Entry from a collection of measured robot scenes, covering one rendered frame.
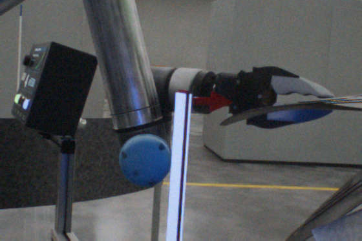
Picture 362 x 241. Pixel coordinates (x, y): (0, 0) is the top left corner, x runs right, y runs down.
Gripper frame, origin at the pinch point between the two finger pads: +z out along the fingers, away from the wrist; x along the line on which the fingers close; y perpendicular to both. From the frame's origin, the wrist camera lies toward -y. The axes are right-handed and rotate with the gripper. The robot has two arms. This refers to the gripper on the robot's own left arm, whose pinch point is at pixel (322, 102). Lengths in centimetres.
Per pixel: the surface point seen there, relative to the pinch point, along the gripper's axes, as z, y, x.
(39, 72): -60, 6, -1
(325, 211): -1.0, 14.3, 17.2
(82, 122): -56, 16, 8
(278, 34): -204, 578, -114
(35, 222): -250, 217, 97
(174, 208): -9.2, -23.3, 14.6
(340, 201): 1.3, 13.5, 15.1
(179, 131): -9.4, -24.1, 5.9
